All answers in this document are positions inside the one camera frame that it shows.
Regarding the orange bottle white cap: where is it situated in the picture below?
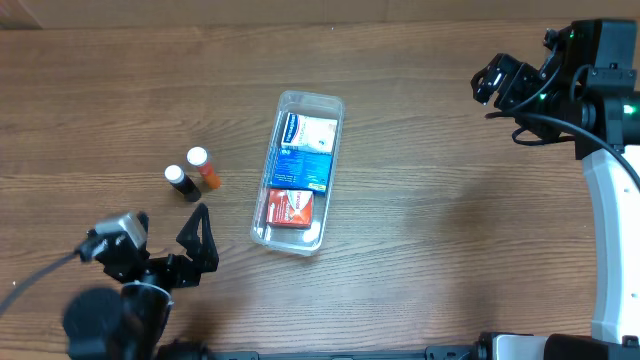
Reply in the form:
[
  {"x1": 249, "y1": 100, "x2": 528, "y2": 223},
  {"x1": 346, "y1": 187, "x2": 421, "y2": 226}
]
[{"x1": 186, "y1": 147, "x2": 221, "y2": 189}]

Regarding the blue lozenge box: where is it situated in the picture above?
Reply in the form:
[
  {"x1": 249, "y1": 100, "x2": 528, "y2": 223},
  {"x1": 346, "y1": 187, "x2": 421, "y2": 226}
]
[{"x1": 271, "y1": 148, "x2": 332, "y2": 194}]

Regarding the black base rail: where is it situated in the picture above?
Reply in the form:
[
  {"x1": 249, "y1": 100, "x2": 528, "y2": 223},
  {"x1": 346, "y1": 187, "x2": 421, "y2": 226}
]
[{"x1": 155, "y1": 332, "x2": 547, "y2": 360}]

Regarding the clear plastic container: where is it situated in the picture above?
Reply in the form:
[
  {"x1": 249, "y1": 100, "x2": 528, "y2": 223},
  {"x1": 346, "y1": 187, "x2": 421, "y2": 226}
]
[{"x1": 250, "y1": 90, "x2": 346, "y2": 256}]

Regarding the red medicine box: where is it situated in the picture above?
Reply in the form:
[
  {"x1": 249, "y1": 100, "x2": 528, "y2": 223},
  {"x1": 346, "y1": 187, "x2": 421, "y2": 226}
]
[{"x1": 266, "y1": 189, "x2": 314, "y2": 228}]

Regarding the black bottle white cap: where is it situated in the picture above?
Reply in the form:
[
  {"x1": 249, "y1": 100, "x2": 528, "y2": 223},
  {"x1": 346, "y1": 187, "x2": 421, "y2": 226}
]
[{"x1": 164, "y1": 165, "x2": 201, "y2": 202}]

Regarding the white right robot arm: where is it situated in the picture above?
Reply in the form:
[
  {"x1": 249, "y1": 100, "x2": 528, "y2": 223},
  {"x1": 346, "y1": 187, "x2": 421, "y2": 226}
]
[{"x1": 465, "y1": 19, "x2": 639, "y2": 359}]

